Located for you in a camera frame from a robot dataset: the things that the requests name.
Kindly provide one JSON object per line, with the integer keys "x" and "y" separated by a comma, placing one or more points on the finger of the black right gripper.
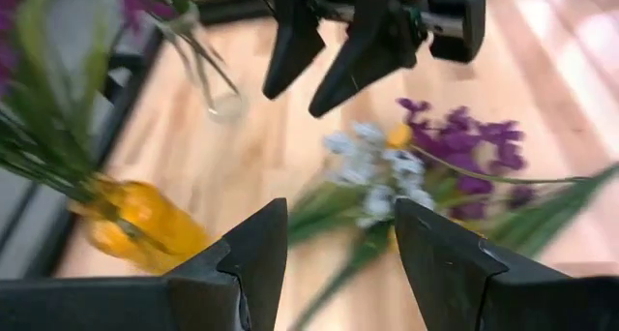
{"x": 292, "y": 45}
{"x": 367, "y": 55}

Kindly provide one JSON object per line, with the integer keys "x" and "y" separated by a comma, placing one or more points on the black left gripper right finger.
{"x": 483, "y": 297}

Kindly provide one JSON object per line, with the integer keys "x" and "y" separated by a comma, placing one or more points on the purple artificial flower bunch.
{"x": 399, "y": 136}

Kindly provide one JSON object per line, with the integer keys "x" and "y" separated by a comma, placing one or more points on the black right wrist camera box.
{"x": 457, "y": 16}

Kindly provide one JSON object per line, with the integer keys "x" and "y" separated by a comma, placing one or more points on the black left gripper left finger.
{"x": 145, "y": 304}

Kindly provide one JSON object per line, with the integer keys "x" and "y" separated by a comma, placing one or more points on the yellow glass vase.
{"x": 140, "y": 219}

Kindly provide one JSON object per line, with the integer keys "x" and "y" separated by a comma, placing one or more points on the slim clear glass vase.
{"x": 227, "y": 106}

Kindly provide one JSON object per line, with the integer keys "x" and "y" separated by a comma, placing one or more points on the black aluminium table frame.
{"x": 232, "y": 9}

